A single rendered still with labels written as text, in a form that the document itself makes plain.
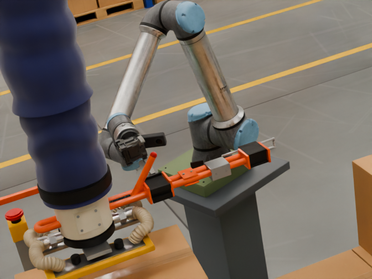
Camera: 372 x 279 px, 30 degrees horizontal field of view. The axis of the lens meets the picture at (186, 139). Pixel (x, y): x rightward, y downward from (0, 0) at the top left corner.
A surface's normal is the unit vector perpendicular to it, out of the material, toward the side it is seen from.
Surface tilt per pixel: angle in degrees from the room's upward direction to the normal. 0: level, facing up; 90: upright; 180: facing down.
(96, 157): 74
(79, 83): 102
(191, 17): 83
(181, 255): 0
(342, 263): 0
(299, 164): 0
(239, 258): 90
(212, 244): 90
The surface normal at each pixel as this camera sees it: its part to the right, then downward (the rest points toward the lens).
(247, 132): 0.73, 0.26
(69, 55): 0.79, -0.18
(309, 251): -0.17, -0.89
